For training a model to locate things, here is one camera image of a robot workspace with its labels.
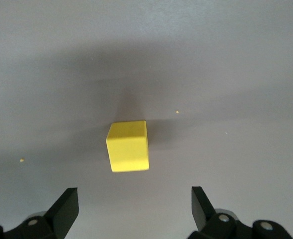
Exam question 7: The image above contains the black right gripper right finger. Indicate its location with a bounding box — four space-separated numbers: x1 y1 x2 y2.
188 186 293 239

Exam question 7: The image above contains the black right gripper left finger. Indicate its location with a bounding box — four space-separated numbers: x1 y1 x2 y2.
0 188 80 239

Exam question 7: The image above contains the yellow cube block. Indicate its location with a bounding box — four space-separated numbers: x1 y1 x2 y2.
105 120 151 173

